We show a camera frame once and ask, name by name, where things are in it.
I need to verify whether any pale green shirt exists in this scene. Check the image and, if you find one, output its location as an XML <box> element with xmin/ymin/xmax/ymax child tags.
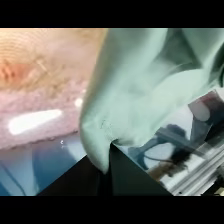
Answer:
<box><xmin>78</xmin><ymin>27</ymin><xmax>224</xmax><ymax>175</ymax></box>

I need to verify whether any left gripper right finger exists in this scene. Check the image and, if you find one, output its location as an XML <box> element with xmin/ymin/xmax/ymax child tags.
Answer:
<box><xmin>109</xmin><ymin>142</ymin><xmax>172</xmax><ymax>197</ymax></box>

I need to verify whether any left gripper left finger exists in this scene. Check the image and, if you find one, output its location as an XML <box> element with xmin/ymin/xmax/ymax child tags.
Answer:
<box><xmin>37</xmin><ymin>155</ymin><xmax>112</xmax><ymax>197</ymax></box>

